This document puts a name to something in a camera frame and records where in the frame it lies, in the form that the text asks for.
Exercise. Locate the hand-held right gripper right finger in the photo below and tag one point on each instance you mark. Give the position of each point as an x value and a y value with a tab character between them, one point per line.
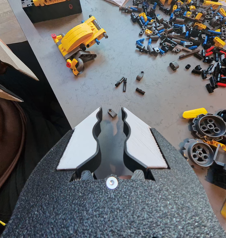
144	146

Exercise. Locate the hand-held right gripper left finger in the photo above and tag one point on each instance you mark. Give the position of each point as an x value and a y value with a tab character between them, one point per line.
79	146

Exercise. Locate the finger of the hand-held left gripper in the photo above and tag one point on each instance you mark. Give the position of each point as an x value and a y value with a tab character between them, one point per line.
3	92
12	57

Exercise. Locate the grey connector piece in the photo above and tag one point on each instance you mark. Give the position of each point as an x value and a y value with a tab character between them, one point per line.
140	75
112	112

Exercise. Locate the pile of building pieces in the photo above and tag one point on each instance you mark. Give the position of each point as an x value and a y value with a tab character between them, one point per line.
189	27

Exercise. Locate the grey desk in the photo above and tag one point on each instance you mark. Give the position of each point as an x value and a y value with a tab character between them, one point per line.
105	93

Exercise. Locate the person's legs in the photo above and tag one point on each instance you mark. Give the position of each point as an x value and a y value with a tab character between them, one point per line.
42	111

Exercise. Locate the short black pin piece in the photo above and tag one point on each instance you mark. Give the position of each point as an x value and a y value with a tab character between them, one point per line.
140	91

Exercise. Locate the yellow panel piece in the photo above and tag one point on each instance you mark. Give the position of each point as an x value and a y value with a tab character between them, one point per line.
195	112

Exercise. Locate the black battery box yellow beams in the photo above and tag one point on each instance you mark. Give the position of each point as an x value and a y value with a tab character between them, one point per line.
53	11

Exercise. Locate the yellow toy vehicle assembly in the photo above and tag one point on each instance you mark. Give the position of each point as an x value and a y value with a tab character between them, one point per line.
77	37

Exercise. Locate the yellow chassis parts with wheels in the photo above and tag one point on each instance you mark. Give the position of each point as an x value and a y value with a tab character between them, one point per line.
222	167

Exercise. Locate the small grey block piece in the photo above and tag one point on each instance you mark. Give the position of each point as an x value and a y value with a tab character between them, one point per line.
174	65

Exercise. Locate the small black bush piece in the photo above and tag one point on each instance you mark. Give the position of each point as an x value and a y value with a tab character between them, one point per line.
188	66

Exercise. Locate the instruction booklet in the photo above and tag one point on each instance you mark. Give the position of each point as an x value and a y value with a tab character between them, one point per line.
118	1

